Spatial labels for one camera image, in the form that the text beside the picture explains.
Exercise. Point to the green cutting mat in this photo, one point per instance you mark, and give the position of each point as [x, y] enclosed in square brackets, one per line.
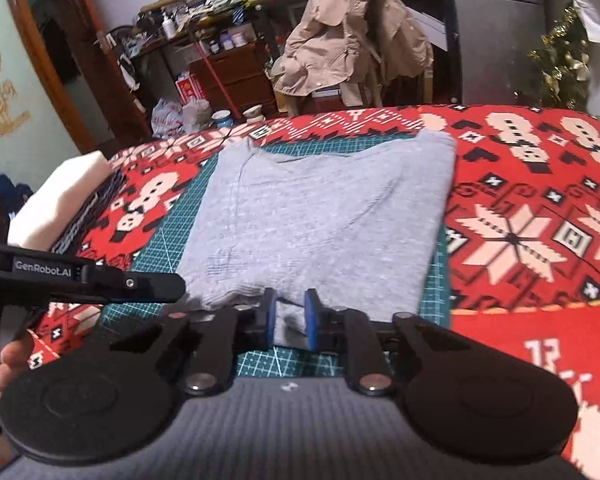
[155, 260]

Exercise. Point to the grey refrigerator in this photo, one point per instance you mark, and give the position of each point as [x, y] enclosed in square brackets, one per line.
[495, 50]

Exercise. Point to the white paper sheet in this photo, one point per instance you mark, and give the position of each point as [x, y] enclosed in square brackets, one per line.
[430, 30]

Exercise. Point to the grey shirt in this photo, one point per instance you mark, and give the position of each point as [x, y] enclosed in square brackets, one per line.
[320, 220]

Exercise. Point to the stack of folded dark clothes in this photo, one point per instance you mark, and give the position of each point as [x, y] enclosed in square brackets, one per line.
[95, 210]

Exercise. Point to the wooden drawer cabinet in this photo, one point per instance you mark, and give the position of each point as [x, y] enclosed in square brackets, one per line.
[240, 80]

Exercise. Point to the white bottle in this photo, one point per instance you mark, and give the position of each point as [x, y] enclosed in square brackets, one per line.
[170, 25]

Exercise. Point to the white printed plastic bag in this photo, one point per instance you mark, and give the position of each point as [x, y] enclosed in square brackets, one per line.
[167, 119]

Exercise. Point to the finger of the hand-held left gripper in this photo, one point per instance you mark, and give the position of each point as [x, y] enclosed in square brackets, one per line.
[140, 287]

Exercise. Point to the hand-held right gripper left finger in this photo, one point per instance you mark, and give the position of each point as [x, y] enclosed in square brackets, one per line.
[269, 320]

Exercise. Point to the white hanging tag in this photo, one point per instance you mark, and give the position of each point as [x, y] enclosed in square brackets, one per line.
[591, 20]

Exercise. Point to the grey white bag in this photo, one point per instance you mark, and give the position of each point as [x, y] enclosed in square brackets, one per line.
[197, 116]

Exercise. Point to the beige jacket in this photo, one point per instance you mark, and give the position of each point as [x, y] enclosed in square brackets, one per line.
[345, 35]

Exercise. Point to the red white carton box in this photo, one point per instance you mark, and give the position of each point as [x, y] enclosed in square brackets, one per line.
[190, 89]

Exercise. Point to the white folded garment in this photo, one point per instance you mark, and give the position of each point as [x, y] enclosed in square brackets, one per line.
[55, 200]

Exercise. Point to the blue white bowl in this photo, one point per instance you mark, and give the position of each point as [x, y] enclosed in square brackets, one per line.
[222, 119]

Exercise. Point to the person's left hand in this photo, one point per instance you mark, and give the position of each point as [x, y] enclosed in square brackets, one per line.
[12, 360]

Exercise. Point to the wooden door frame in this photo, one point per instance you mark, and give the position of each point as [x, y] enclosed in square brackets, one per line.
[40, 50]

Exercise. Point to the pale door panel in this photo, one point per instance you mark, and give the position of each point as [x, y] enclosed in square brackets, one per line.
[10, 60]

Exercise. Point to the small Christmas tree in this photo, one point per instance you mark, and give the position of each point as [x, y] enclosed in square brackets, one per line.
[560, 65]

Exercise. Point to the wooden chair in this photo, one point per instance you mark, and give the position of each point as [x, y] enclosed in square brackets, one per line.
[427, 85]

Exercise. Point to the red patterned blanket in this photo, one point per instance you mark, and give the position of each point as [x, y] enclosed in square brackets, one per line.
[530, 350]

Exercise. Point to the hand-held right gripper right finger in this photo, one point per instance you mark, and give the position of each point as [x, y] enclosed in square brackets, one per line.
[311, 320]

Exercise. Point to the pile of dark clothes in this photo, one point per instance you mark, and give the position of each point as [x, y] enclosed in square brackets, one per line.
[2, 190]

